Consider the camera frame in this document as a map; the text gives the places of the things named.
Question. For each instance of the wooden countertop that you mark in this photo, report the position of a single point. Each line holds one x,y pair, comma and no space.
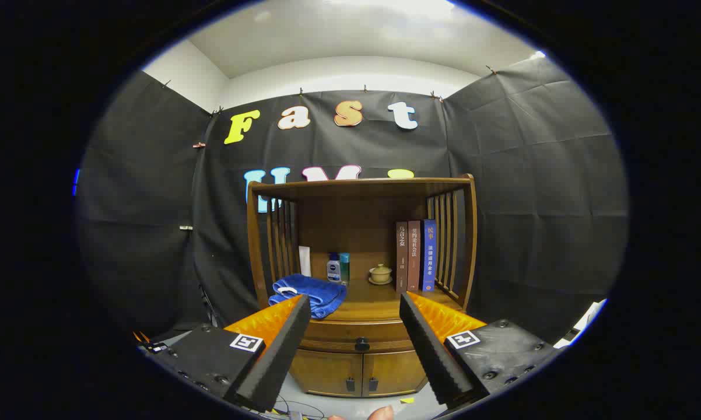
374,300

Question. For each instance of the blue folded towel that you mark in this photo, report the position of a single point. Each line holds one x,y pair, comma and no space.
321,291

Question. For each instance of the reddish brown book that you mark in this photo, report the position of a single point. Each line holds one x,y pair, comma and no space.
414,256

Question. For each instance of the blue book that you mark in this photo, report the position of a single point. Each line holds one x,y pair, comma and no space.
428,256

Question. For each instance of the teal bottle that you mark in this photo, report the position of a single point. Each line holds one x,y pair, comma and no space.
345,265

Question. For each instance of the wooden drawer with black knob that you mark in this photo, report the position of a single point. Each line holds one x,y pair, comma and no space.
339,338

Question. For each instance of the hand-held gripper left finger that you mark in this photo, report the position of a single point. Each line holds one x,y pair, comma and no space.
280,356

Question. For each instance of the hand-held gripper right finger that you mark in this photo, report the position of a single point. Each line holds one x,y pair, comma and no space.
432,356

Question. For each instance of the beige lidded teacup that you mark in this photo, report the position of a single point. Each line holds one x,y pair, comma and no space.
380,273

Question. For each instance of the white tube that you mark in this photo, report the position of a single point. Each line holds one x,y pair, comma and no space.
304,261

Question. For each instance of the white bottle with blue cap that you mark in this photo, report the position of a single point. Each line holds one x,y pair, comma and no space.
333,272

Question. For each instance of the wooden cabinet door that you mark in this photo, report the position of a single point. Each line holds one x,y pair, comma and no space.
394,370
327,370

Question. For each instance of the wooden cabinet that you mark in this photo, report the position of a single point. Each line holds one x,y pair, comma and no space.
356,227

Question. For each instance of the dark brown book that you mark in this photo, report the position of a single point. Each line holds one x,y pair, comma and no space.
402,256

